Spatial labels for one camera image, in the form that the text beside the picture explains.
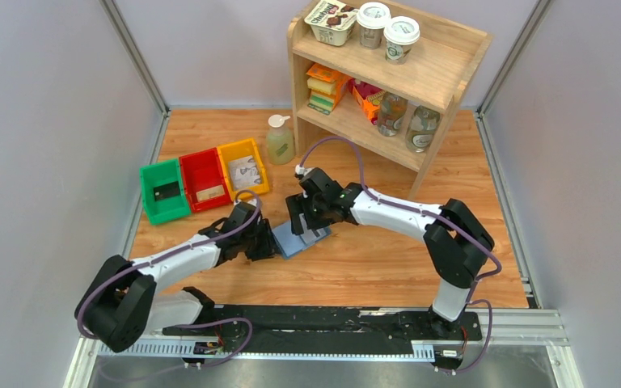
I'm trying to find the blue leather card holder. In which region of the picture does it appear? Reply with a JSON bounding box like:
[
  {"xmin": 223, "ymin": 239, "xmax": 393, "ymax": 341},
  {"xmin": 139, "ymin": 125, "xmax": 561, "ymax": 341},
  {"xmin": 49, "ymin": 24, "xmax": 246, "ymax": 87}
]
[{"xmin": 272, "ymin": 220, "xmax": 314, "ymax": 259}]

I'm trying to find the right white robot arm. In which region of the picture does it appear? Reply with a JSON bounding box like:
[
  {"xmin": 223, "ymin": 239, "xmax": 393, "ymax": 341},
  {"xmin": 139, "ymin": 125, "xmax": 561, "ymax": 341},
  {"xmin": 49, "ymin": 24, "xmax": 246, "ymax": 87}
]
[{"xmin": 285, "ymin": 166, "xmax": 495, "ymax": 339}]

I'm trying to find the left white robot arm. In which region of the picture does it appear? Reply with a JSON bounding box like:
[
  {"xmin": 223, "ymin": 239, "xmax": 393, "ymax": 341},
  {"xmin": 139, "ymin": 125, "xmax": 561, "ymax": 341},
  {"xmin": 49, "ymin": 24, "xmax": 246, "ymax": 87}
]
[{"xmin": 74, "ymin": 202, "xmax": 281, "ymax": 352}]

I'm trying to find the printed card in yellow bin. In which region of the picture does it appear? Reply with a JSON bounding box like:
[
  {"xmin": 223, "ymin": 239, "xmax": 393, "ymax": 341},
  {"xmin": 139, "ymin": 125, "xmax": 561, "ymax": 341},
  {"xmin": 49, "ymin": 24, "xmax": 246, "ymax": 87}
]
[{"xmin": 227, "ymin": 155, "xmax": 264, "ymax": 191}]

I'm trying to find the tan card in red bin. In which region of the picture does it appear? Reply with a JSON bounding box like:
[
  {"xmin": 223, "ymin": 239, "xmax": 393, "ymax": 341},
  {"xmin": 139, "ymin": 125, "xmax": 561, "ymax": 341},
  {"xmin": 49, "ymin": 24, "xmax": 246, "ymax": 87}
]
[{"xmin": 196, "ymin": 185, "xmax": 225, "ymax": 202}]

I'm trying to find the black card in green bin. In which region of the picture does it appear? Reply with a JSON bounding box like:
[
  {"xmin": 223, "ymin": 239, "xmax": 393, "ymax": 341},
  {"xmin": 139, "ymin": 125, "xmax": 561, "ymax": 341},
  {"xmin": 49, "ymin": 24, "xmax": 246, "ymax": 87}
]
[{"xmin": 153, "ymin": 181, "xmax": 181, "ymax": 202}]

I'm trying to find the soap dispenser bottle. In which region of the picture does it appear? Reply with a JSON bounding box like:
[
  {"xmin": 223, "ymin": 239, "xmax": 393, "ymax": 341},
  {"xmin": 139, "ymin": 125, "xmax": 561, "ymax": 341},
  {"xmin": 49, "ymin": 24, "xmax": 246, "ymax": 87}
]
[{"xmin": 266, "ymin": 114, "xmax": 296, "ymax": 165}]

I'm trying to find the yellow plastic bin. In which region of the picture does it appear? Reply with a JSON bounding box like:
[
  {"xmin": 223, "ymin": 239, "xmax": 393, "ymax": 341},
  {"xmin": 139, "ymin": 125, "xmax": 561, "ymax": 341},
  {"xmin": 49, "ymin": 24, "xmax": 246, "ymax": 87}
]
[{"xmin": 216, "ymin": 137, "xmax": 270, "ymax": 200}]

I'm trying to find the red plastic bin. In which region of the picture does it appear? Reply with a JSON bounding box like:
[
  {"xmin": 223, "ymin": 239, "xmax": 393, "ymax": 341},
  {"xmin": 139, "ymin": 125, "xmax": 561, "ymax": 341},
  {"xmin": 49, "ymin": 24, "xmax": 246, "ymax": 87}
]
[{"xmin": 178, "ymin": 148, "xmax": 230, "ymax": 213}]

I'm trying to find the left glass bottle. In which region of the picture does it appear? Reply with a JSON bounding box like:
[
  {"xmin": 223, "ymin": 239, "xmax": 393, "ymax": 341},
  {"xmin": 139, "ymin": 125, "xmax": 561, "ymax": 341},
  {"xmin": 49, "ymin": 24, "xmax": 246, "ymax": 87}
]
[{"xmin": 376, "ymin": 92, "xmax": 408, "ymax": 137}]

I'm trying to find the glass bottle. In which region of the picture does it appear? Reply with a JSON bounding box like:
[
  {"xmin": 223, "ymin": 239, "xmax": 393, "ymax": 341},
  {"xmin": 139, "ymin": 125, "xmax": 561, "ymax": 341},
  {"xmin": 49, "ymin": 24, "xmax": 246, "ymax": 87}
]
[
  {"xmin": 376, "ymin": 92, "xmax": 408, "ymax": 137},
  {"xmin": 405, "ymin": 106, "xmax": 441, "ymax": 153}
]

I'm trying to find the orange snack box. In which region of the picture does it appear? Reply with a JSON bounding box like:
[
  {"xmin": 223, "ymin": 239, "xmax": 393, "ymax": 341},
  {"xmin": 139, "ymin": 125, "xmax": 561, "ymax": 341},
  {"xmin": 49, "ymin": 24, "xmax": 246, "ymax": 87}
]
[{"xmin": 349, "ymin": 78, "xmax": 386, "ymax": 125}]

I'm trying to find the stack of sponges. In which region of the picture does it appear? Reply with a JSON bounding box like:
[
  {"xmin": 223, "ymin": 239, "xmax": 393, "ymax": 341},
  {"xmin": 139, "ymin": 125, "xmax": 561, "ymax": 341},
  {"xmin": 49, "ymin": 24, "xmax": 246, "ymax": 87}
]
[{"xmin": 306, "ymin": 63, "xmax": 351, "ymax": 115}]

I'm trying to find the wooden shelf unit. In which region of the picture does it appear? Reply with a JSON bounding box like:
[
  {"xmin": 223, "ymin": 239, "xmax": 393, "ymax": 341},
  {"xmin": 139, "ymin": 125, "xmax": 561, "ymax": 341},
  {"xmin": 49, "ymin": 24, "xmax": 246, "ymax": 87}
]
[{"xmin": 286, "ymin": 1, "xmax": 492, "ymax": 200}]

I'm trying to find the right glass bottle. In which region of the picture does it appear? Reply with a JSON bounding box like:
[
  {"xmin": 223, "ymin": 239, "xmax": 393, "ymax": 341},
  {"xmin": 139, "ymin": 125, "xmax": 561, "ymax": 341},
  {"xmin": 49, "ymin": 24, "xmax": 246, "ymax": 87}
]
[{"xmin": 405, "ymin": 106, "xmax": 441, "ymax": 153}]

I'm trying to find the green plastic bin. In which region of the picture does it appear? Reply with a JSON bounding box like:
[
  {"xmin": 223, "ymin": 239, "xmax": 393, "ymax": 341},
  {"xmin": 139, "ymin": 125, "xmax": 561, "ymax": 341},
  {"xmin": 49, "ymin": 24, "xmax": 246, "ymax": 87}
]
[{"xmin": 140, "ymin": 158, "xmax": 192, "ymax": 225}]

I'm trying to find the yogurt cup pack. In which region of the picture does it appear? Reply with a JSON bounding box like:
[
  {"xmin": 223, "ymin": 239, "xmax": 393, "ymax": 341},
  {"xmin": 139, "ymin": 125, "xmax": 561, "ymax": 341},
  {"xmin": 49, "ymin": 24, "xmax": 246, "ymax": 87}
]
[{"xmin": 304, "ymin": 1, "xmax": 358, "ymax": 47}]

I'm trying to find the right paper coffee cup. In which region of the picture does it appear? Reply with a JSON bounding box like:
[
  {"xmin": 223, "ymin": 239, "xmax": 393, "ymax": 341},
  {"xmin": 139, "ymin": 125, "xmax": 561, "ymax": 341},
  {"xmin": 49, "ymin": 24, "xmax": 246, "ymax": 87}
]
[{"xmin": 383, "ymin": 16, "xmax": 420, "ymax": 65}]

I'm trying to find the paper coffee cup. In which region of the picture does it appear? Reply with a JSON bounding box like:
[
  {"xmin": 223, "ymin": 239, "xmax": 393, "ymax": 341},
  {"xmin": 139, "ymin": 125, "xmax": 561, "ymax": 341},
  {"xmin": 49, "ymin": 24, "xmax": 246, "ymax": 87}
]
[
  {"xmin": 357, "ymin": 2, "xmax": 391, "ymax": 49},
  {"xmin": 383, "ymin": 16, "xmax": 420, "ymax": 65}
]

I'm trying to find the left paper coffee cup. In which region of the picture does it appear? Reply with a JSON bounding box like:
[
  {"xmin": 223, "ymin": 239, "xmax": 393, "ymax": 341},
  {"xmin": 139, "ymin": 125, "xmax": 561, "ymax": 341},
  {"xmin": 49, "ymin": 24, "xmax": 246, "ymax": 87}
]
[{"xmin": 357, "ymin": 2, "xmax": 391, "ymax": 49}]

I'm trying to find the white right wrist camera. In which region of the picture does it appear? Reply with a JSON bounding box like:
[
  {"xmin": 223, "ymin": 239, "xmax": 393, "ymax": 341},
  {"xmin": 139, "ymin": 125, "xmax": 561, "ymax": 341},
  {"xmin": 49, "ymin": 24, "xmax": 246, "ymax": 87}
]
[{"xmin": 294, "ymin": 164, "xmax": 316, "ymax": 183}]

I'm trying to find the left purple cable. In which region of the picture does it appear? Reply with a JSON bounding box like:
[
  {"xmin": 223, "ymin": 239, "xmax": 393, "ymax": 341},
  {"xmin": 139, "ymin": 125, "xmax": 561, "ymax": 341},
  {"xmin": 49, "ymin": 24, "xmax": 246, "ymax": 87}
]
[{"xmin": 75, "ymin": 190, "xmax": 264, "ymax": 370}]

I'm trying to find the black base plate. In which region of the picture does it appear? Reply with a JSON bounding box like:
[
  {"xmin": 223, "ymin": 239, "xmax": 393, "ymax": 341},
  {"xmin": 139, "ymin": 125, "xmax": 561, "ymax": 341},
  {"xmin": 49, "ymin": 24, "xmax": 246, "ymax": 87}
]
[{"xmin": 163, "ymin": 297, "xmax": 485, "ymax": 356}]

